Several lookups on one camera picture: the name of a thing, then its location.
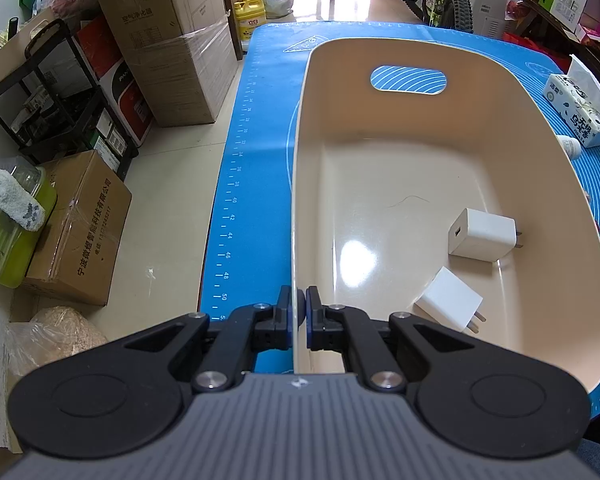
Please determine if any white appliance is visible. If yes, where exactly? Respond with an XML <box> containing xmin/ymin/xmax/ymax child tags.
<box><xmin>472</xmin><ymin>0</ymin><xmax>518</xmax><ymax>41</ymax></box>

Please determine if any beige plastic basin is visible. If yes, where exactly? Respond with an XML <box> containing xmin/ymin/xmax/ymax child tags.
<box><xmin>291</xmin><ymin>36</ymin><xmax>600</xmax><ymax>395</ymax></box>

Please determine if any red white appliance box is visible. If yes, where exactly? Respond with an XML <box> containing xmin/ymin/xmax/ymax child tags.
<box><xmin>77</xmin><ymin>15</ymin><xmax>153</xmax><ymax>148</ymax></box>

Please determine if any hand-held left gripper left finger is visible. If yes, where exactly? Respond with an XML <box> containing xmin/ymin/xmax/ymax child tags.
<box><xmin>107</xmin><ymin>285</ymin><xmax>296</xmax><ymax>395</ymax></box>

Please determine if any large printed cardboard box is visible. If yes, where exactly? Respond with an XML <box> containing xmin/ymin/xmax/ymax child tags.
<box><xmin>97</xmin><ymin>0</ymin><xmax>231</xmax><ymax>51</ymax></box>

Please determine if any brown cardboard box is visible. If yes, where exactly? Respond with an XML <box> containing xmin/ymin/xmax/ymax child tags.
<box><xmin>22</xmin><ymin>150</ymin><xmax>133</xmax><ymax>307</ymax></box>

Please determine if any bag of brown filling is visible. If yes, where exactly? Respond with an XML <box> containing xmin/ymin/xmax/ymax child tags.
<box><xmin>2</xmin><ymin>305</ymin><xmax>108</xmax><ymax>391</ymax></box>

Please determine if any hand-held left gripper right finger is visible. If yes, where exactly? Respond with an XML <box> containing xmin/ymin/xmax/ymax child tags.
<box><xmin>305</xmin><ymin>286</ymin><xmax>483</xmax><ymax>394</ymax></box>

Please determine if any black utility cart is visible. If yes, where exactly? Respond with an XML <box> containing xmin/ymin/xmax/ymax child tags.
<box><xmin>0</xmin><ymin>19</ymin><xmax>136</xmax><ymax>181</ymax></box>

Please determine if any dark wooden side table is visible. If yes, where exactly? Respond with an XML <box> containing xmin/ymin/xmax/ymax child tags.
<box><xmin>512</xmin><ymin>0</ymin><xmax>600</xmax><ymax>78</ymax></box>

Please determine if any green plastic container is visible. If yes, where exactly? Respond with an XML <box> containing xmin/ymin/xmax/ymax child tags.
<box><xmin>0</xmin><ymin>157</ymin><xmax>58</xmax><ymax>288</ymax></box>

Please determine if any white pill bottle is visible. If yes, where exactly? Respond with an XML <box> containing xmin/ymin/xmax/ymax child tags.
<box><xmin>555</xmin><ymin>134</ymin><xmax>582</xmax><ymax>161</ymax></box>

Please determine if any plastic-wrapped cardboard box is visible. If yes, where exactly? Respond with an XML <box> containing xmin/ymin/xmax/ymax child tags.
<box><xmin>127</xmin><ymin>15</ymin><xmax>241</xmax><ymax>128</ymax></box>

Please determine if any printed tissue pack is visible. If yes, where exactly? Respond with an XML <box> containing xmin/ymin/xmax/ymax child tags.
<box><xmin>540</xmin><ymin>54</ymin><xmax>600</xmax><ymax>149</ymax></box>

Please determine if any blue silicone mat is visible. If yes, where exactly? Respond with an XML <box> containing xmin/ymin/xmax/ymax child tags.
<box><xmin>197</xmin><ymin>21</ymin><xmax>600</xmax><ymax>421</ymax></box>

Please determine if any white charger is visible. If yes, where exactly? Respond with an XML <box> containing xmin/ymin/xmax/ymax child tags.
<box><xmin>412</xmin><ymin>266</ymin><xmax>487</xmax><ymax>335</ymax></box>
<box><xmin>447</xmin><ymin>207</ymin><xmax>525</xmax><ymax>262</ymax></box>

